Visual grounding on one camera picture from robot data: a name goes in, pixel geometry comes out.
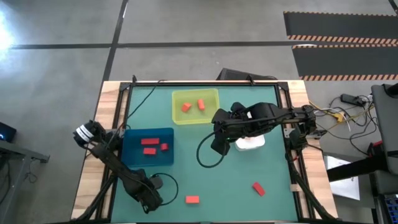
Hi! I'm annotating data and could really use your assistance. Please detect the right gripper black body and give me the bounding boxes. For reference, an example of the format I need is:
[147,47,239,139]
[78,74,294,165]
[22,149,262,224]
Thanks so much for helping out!
[211,118,250,156]

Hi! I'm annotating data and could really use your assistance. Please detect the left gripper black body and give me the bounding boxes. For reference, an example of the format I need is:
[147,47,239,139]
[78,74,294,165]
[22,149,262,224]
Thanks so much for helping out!
[136,181,164,215]

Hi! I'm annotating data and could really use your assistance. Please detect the white plastic bin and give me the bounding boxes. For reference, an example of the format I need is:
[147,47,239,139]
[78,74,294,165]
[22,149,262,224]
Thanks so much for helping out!
[234,134,266,152]

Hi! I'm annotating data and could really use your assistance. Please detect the yellow-green translucent plastic bin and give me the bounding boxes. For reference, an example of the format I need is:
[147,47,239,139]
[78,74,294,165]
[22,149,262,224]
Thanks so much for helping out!
[171,88,220,126]

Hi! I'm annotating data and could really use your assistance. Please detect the blue plastic bin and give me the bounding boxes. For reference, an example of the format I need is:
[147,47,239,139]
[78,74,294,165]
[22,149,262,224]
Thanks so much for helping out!
[120,127,175,167]

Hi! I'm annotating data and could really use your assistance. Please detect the black flat monitor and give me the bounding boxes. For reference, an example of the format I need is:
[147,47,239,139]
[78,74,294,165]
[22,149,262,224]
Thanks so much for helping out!
[216,68,278,82]

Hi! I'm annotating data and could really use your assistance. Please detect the white paper sheet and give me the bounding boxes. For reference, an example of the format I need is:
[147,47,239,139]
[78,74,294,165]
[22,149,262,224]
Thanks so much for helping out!
[325,155,361,201]

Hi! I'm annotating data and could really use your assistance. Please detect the black power strip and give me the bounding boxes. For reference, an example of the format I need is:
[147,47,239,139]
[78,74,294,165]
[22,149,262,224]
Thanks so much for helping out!
[341,93,366,106]

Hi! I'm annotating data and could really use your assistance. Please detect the black bar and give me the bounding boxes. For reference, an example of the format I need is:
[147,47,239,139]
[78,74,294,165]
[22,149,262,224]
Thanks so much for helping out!
[326,155,389,183]

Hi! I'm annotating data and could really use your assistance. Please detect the black hazard-striped floor mat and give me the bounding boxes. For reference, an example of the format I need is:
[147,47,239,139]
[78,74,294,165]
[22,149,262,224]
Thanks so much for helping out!
[291,44,398,82]
[283,11,398,45]

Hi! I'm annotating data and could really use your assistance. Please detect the grey metal desk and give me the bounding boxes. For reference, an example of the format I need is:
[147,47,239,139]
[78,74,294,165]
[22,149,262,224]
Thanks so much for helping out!
[0,139,50,224]

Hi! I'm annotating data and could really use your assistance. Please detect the black electronic device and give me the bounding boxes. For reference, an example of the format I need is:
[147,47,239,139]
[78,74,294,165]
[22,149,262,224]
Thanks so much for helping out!
[0,121,17,144]

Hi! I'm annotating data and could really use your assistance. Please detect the grey chair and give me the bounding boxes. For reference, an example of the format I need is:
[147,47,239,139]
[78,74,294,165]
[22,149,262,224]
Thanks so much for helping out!
[371,82,398,175]

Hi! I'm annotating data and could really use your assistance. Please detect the blue keyboard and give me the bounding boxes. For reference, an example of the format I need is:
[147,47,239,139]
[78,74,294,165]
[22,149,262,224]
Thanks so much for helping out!
[384,194,398,224]

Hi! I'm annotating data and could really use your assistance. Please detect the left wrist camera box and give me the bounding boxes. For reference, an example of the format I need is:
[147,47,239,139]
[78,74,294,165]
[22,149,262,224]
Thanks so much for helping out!
[150,175,164,190]

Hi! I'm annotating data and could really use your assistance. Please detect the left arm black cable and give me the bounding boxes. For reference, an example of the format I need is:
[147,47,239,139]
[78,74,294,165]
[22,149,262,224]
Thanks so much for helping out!
[119,79,180,207]

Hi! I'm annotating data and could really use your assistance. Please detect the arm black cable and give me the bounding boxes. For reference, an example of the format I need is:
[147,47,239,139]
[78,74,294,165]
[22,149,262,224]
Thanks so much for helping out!
[195,132,226,169]
[119,79,180,207]

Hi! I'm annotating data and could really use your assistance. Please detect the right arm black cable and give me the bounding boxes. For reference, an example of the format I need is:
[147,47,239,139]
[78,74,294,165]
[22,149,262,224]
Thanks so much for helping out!
[195,132,226,169]

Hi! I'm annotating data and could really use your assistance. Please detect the black metal table frame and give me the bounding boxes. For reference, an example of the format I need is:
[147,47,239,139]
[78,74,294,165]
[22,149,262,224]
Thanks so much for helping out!
[73,74,340,224]

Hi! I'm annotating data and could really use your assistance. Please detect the black floor power cable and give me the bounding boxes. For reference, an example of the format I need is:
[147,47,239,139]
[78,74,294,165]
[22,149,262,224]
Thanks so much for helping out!
[310,95,374,147]

